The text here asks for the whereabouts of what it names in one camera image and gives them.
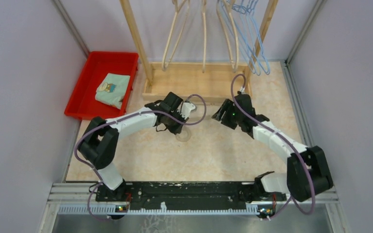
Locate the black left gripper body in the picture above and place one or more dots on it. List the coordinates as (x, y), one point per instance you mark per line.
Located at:
(172, 125)

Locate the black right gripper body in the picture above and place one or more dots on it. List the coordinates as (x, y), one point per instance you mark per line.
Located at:
(230, 118)

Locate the blue wire hanger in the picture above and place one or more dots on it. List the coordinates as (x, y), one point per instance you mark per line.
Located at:
(240, 20)
(262, 16)
(248, 35)

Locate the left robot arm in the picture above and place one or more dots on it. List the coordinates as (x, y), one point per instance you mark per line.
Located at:
(97, 147)

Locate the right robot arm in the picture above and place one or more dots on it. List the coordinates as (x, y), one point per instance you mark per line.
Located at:
(307, 168)

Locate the wooden hanger rack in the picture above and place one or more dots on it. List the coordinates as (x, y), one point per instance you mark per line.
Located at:
(184, 75)

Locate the light green printed cloth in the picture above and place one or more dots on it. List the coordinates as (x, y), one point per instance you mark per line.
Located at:
(112, 90)

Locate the red plastic bin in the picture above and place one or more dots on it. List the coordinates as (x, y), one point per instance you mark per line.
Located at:
(82, 104)

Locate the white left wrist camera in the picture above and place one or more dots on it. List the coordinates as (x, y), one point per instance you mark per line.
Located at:
(187, 108)

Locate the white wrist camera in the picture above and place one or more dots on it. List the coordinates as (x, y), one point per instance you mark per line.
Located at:
(241, 91)
(187, 108)

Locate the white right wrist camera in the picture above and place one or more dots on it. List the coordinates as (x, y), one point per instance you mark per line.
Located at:
(241, 91)

